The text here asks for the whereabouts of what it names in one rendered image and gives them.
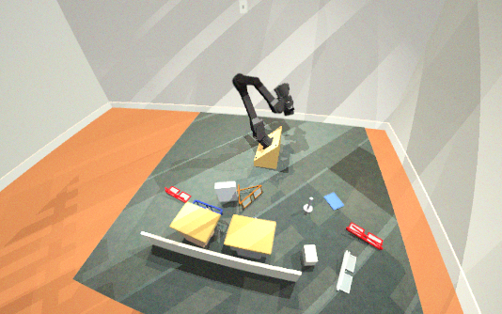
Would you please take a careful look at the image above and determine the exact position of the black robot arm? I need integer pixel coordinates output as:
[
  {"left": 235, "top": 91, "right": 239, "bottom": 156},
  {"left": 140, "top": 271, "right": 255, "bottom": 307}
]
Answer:
[{"left": 232, "top": 73, "right": 294, "bottom": 149}]

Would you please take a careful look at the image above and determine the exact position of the white block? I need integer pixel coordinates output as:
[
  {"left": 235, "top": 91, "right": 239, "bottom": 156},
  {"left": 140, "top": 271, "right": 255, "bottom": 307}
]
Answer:
[{"left": 302, "top": 244, "right": 318, "bottom": 266}]

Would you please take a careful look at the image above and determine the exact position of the long white flat bar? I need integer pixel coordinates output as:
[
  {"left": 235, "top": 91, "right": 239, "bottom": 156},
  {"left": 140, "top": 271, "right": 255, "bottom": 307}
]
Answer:
[{"left": 141, "top": 231, "right": 301, "bottom": 282}]

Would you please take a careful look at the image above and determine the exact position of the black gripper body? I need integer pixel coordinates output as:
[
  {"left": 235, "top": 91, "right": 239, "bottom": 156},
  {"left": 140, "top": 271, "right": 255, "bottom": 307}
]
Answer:
[{"left": 284, "top": 83, "right": 294, "bottom": 117}]

